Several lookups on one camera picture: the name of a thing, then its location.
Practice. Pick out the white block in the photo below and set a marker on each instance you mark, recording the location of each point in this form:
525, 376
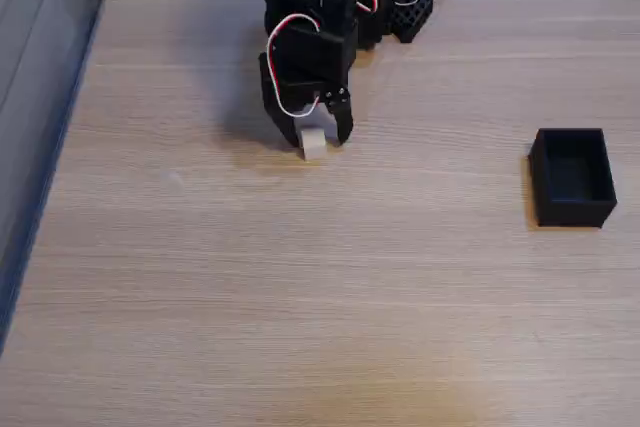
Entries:
315, 144

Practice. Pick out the black open box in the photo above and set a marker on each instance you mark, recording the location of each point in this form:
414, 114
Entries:
572, 197

